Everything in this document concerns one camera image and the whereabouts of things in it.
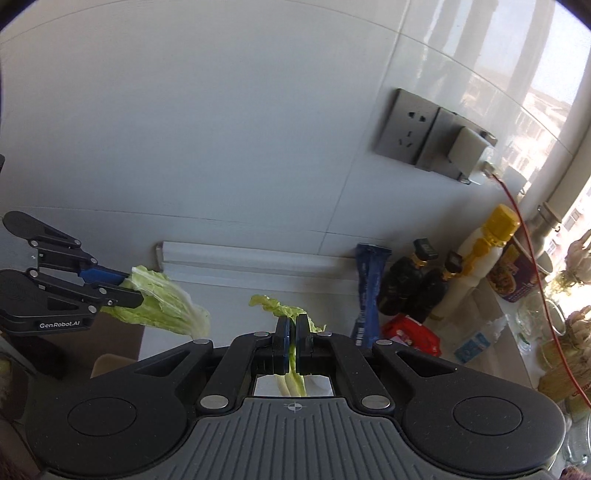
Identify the blue snack packet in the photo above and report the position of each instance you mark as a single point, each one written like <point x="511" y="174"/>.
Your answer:
<point x="369" y="286"/>

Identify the white counter backsplash trim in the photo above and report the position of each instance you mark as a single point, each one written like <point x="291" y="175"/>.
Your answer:
<point x="254" y="258"/>

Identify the large napa cabbage leaf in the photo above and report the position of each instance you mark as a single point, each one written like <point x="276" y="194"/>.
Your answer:
<point x="161" y="304"/>

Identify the glass jar with green plant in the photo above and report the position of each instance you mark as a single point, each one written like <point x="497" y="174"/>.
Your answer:
<point x="561" y="369"/>

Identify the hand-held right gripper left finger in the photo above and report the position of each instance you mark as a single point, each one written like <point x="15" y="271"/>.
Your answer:
<point x="286" y="344"/>

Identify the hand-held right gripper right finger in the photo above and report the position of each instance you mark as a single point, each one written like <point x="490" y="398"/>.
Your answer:
<point x="302" y="344"/>

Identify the dark bottle with black cap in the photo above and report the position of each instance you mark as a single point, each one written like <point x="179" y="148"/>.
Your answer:
<point x="431" y="295"/>
<point x="401" y="281"/>

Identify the clear spray bottle blue label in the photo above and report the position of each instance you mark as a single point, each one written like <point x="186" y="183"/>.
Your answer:
<point x="475" y="344"/>

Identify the small napa cabbage leaf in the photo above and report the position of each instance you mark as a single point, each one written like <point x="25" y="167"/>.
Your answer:
<point x="277" y="307"/>

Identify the grey wall socket with charger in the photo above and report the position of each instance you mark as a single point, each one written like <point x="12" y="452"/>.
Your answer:
<point x="434" y="143"/>

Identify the red snack packet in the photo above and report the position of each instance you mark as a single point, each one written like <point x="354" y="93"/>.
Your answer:
<point x="411" y="334"/>

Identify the purple instant noodle cup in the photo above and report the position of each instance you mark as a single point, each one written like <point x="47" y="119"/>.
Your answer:
<point x="517" y="277"/>

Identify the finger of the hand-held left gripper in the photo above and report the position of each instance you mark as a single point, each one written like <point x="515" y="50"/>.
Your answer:
<point x="106" y="276"/>
<point x="120" y="299"/>

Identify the white bottle with yellow cap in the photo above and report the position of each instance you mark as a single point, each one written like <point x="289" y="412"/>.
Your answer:
<point x="466" y="263"/>

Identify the bunch of garlic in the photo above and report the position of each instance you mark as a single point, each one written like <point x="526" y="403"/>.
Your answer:
<point x="581" y="249"/>

